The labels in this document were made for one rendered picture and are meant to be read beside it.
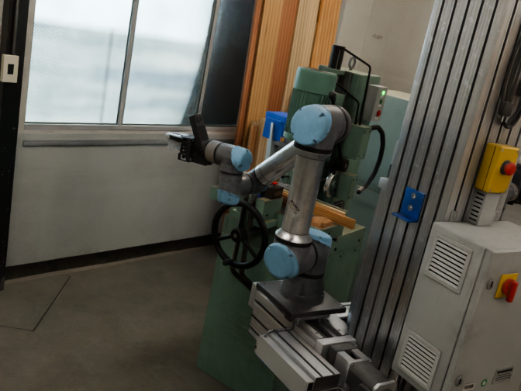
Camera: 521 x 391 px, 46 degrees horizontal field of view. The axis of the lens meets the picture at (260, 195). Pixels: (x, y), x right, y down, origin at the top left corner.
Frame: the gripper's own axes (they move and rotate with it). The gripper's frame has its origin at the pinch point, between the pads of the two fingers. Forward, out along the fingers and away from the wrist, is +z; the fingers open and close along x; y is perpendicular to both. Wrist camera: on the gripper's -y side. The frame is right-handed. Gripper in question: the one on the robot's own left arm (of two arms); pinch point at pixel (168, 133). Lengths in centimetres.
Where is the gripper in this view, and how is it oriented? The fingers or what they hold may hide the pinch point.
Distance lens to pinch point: 218.8
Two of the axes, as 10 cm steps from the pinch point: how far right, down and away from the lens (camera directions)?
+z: -7.9, -2.4, 5.6
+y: -1.2, 9.6, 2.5
